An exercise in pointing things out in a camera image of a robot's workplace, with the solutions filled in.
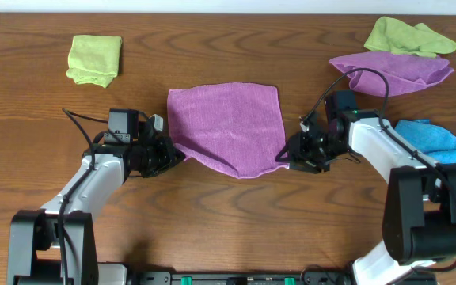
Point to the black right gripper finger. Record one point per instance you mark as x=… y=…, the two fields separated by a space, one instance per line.
x=283 y=156
x=303 y=167

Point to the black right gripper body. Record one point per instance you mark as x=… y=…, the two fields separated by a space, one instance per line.
x=302 y=150

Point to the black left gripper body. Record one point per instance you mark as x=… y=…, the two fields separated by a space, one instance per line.
x=165 y=154

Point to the purple microfiber cloth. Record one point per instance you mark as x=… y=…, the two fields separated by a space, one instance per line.
x=234 y=128

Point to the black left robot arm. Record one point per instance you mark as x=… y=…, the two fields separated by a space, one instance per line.
x=55 y=244

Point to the crumpled purple cloth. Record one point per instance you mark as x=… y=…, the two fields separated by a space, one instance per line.
x=404 y=73

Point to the folded green cloth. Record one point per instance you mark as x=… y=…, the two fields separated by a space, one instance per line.
x=94 y=59

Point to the blue microfiber cloth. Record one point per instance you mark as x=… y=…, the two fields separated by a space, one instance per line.
x=433 y=140

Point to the crumpled green cloth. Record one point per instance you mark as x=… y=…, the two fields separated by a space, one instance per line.
x=397 y=37

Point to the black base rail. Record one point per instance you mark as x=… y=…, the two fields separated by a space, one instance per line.
x=315 y=277

